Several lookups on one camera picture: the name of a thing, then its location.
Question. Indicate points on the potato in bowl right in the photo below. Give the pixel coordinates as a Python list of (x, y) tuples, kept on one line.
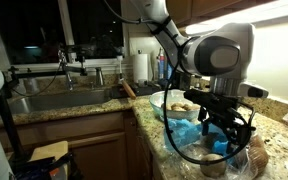
[(188, 107)]

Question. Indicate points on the white paper towel roll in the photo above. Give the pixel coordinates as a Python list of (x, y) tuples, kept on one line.
[(140, 67)]

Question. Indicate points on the wooden rolling pin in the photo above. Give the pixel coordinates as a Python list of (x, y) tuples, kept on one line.
[(128, 89)]

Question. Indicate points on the stainless steel sink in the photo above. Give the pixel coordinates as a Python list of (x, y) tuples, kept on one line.
[(59, 101)]

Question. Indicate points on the chrome kitchen faucet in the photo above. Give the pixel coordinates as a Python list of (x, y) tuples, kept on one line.
[(64, 66)]

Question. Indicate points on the upper wooden cabinet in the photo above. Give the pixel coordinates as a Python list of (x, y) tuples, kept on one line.
[(187, 12)]

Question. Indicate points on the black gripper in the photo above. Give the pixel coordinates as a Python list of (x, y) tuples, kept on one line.
[(221, 112)]

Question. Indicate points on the blue clear plastic potato bag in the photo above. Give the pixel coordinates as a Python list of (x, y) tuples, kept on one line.
[(189, 140)]

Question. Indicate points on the wooden base cabinet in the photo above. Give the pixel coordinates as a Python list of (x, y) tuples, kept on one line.
[(106, 146)]

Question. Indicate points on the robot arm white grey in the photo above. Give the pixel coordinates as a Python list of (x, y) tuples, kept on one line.
[(223, 55)]

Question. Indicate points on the black camera stand pole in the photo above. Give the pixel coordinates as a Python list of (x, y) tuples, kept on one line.
[(19, 154)]

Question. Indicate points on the brown potato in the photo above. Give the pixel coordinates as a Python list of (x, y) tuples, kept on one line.
[(257, 155), (213, 170)]

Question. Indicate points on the glass bowl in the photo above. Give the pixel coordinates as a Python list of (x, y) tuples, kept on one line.
[(175, 97)]

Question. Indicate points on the under-cabinet light strip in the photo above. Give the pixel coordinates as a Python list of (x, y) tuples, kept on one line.
[(272, 10)]

